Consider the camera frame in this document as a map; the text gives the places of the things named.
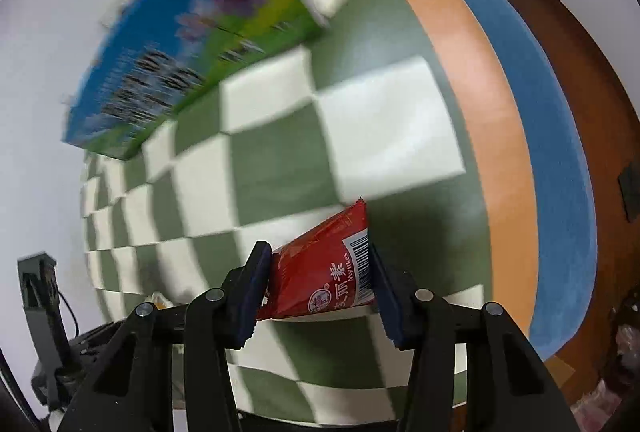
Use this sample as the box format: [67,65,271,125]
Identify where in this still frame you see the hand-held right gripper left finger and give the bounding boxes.
[57,239,273,432]

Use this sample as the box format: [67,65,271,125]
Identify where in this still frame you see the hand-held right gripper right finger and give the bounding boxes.
[369,243,581,432]

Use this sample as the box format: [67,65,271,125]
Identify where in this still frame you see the red white barcode snack packet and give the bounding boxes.
[255,198,376,322]

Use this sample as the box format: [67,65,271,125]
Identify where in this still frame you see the green white checkered cloth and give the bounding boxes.
[80,0,496,428]

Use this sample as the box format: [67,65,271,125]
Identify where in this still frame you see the blue mat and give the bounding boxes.
[390,0,598,360]

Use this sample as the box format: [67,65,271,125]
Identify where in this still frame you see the pink crumpled bag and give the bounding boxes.
[570,297,640,420]

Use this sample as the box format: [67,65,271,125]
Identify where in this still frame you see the blue green milk carton box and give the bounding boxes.
[61,0,333,160]

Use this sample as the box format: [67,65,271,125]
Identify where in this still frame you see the black flat object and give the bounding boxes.
[617,165,640,223]

